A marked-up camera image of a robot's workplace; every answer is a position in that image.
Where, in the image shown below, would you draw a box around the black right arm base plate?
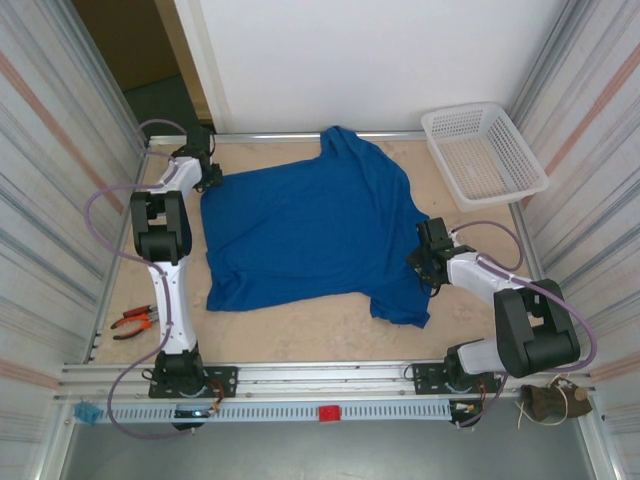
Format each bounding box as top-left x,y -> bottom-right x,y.
410,362 -> 504,396

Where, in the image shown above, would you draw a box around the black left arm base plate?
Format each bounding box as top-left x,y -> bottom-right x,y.
148,366 -> 239,400

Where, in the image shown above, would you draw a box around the white door frame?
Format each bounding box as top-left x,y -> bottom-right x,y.
172,0 -> 236,135

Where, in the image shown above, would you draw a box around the blue tape piece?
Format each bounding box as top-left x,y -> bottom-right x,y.
73,402 -> 104,427

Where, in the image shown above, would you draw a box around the brown wooden door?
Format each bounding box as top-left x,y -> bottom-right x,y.
72,0 -> 209,124

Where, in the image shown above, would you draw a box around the blue t-shirt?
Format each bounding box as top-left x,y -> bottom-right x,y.
199,125 -> 432,330

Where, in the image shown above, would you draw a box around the aluminium table frame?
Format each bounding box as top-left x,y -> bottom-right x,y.
82,130 -> 566,364

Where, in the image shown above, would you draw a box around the aluminium mounting rail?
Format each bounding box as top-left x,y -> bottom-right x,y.
58,352 -> 601,401

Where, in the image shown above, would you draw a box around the black controller board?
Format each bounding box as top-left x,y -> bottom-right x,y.
172,407 -> 221,432
448,399 -> 484,430

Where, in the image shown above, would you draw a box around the red-handled pliers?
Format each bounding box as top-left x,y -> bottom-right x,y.
110,304 -> 161,342

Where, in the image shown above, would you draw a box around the brown cloth pouch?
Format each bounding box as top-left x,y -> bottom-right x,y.
517,377 -> 595,429

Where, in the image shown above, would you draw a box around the white plastic basket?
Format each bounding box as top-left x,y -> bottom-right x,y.
420,102 -> 550,214

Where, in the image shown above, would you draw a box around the white slotted cable duct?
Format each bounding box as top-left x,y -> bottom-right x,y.
94,399 -> 454,425

